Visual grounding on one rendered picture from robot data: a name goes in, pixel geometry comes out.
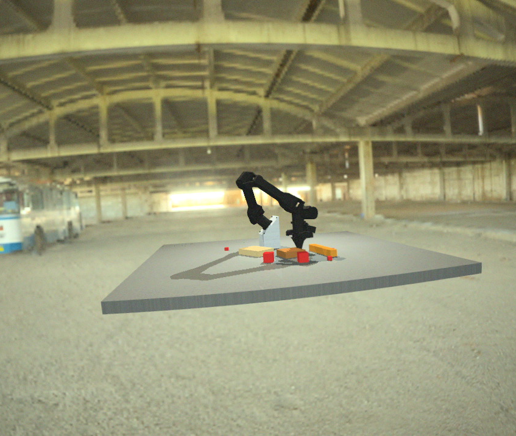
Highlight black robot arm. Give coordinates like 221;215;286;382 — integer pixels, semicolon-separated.
236;171;318;230

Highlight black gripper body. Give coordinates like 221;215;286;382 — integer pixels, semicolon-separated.
286;219;313;239

